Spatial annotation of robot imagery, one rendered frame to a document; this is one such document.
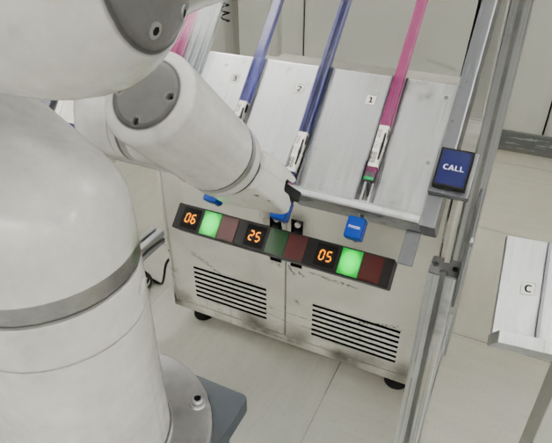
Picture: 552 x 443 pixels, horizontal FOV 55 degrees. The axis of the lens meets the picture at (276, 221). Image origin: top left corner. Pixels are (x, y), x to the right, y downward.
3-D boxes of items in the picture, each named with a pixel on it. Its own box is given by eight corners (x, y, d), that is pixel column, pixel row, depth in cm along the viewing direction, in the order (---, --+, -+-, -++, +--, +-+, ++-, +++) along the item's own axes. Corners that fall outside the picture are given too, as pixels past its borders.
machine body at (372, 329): (413, 406, 130) (461, 186, 96) (176, 320, 156) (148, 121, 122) (458, 261, 179) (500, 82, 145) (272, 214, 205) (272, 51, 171)
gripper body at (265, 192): (171, 184, 57) (214, 209, 68) (257, 200, 54) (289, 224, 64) (191, 119, 58) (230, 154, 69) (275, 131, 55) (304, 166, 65)
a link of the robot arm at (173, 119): (160, 182, 55) (239, 197, 52) (77, 134, 43) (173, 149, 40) (183, 107, 56) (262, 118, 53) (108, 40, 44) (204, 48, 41)
